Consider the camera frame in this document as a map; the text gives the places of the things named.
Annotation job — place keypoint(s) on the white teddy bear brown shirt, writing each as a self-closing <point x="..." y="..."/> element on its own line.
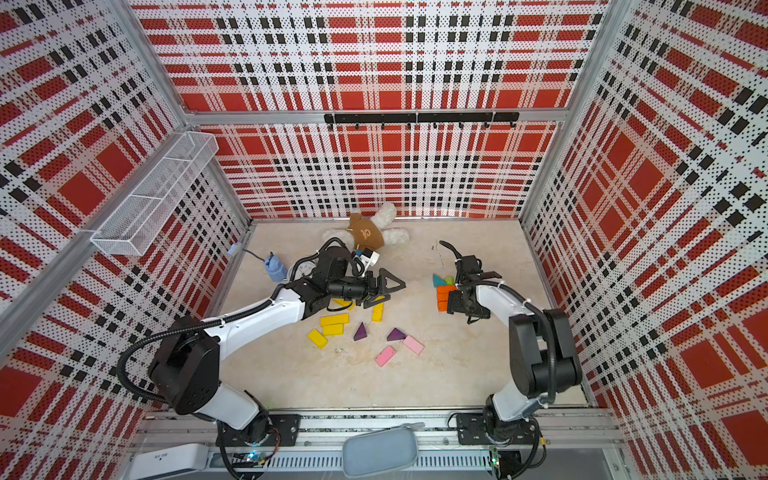
<point x="372" y="232"/>

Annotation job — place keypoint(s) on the black hook rail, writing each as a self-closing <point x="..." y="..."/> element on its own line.
<point x="421" y="117"/>

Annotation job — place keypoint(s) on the purple triangle block left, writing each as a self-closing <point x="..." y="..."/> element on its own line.
<point x="360" y="333"/>

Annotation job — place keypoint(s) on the yellow small block left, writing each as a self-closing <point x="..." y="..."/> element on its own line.
<point x="318" y="339"/>

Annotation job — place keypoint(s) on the purple triangle block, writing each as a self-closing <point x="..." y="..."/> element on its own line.
<point x="360" y="333"/>
<point x="396" y="335"/>

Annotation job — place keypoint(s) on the blue cable connector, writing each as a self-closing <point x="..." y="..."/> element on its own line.
<point x="275" y="268"/>

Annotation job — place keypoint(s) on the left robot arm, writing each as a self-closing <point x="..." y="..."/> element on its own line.
<point x="181" y="366"/>

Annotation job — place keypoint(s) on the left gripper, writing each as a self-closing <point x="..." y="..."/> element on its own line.
<point x="379" y="288"/>

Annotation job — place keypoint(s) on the white wire mesh basket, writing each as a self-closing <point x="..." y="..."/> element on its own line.
<point x="134" y="225"/>

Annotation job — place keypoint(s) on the grey pouch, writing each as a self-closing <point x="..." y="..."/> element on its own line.
<point x="380" y="452"/>

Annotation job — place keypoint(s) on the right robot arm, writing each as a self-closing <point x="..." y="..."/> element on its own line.
<point x="543" y="359"/>

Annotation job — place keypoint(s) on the yellow short block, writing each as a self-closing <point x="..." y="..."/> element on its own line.
<point x="333" y="330"/>

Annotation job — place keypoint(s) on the purple triangle block right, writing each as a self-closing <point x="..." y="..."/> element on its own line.
<point x="396" y="335"/>

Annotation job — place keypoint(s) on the yellow long block middle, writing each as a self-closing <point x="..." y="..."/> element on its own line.
<point x="335" y="319"/>

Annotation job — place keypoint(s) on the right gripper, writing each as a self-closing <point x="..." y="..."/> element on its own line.
<point x="454" y="307"/>

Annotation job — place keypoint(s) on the pink block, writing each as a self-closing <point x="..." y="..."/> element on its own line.
<point x="385" y="356"/>
<point x="413" y="345"/>

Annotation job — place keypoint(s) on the white box device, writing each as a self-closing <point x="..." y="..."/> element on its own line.
<point x="169" y="463"/>

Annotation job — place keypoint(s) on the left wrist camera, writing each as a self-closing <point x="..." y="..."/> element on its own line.
<point x="367" y="257"/>

